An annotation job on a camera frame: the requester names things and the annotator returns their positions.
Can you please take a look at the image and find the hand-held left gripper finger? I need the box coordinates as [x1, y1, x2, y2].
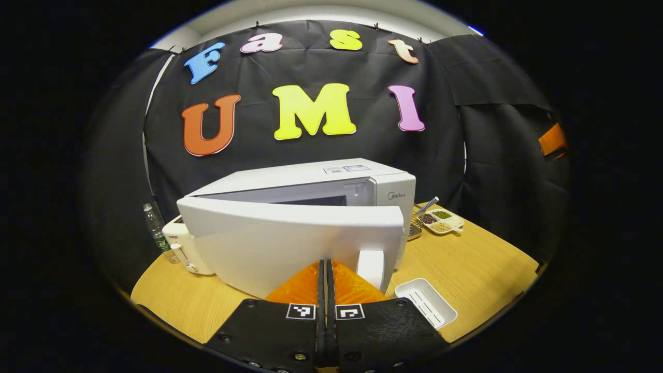
[204, 259, 328, 373]
[327, 259, 450, 373]

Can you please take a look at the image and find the white microwave oven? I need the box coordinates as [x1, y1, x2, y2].
[176, 157, 417, 300]

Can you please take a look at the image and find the white rectangular plastic tray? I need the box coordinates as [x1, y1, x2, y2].
[394, 278, 458, 330]

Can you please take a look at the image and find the ribbed glass cup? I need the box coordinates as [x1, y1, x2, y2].
[407, 210, 424, 242]

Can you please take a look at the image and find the white divided dish with grains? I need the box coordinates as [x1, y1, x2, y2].
[421, 208, 465, 236]

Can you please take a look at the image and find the striped drinking straw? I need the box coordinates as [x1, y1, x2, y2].
[414, 196, 440, 216]

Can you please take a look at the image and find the white toaster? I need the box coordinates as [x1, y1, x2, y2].
[162, 215, 216, 276]

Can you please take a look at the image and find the clear plastic water bottle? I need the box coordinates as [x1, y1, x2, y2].
[143, 203, 180, 264]

